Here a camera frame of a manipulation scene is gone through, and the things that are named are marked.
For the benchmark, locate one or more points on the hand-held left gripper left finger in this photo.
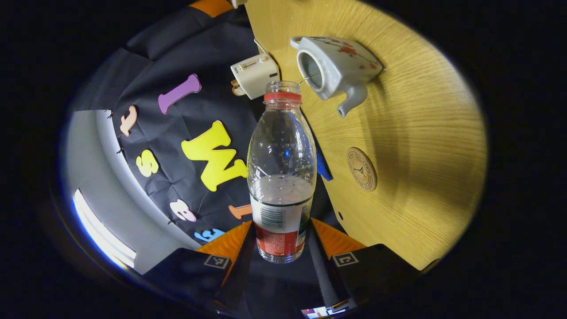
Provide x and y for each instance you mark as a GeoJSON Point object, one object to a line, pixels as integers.
{"type": "Point", "coordinates": [244, 272]}

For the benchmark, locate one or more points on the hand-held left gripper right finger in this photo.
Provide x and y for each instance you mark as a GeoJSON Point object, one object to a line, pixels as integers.
{"type": "Point", "coordinates": [321, 270]}

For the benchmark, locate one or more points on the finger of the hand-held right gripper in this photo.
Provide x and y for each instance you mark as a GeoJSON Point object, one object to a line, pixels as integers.
{"type": "Point", "coordinates": [212, 6]}

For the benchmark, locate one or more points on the clear plastic water bottle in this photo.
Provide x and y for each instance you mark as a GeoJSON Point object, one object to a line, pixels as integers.
{"type": "Point", "coordinates": [281, 177]}

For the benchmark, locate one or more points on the round cork coaster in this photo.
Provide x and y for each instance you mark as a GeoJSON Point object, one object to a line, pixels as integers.
{"type": "Point", "coordinates": [362, 169]}

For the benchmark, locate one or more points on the white floral teacup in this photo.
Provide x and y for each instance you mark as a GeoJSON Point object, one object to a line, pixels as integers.
{"type": "Point", "coordinates": [341, 66]}

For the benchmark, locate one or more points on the computer monitor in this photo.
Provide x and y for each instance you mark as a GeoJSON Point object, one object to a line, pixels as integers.
{"type": "Point", "coordinates": [319, 312]}

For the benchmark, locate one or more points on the white toaster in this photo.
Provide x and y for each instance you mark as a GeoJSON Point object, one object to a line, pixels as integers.
{"type": "Point", "coordinates": [254, 75]}

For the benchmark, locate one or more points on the bread slice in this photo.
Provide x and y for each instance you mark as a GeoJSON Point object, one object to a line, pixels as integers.
{"type": "Point", "coordinates": [238, 88]}

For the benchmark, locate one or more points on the blue towel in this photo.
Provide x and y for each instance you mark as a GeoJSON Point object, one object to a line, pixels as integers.
{"type": "Point", "coordinates": [323, 166]}

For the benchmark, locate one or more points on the black backdrop cloth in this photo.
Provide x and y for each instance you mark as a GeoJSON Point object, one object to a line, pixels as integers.
{"type": "Point", "coordinates": [177, 133]}

